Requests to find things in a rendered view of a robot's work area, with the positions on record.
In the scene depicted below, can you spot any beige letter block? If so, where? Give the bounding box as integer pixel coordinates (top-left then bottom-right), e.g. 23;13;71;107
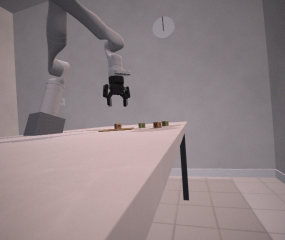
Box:
162;121;169;126
153;121;162;128
114;123;122;129
138;122;146;128

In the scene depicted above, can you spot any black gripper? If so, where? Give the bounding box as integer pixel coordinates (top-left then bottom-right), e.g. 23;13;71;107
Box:
103;75;131;107

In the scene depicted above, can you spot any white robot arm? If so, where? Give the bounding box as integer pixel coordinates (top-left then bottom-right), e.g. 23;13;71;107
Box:
38;0;131;116

